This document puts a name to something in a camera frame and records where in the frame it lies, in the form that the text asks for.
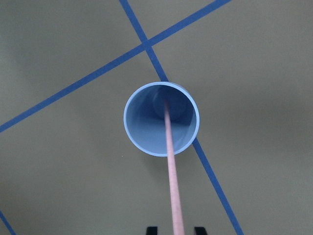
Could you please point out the blue plastic cup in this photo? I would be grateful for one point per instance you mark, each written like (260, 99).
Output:
(144, 118)

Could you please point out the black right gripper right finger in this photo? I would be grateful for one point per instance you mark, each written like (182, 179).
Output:
(199, 231)

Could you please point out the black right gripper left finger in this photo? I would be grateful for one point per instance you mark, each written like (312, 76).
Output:
(152, 231)

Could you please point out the brown paper table cover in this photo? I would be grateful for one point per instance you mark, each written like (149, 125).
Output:
(70, 169)

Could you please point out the pink chopstick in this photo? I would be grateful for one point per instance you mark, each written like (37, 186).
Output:
(177, 218)

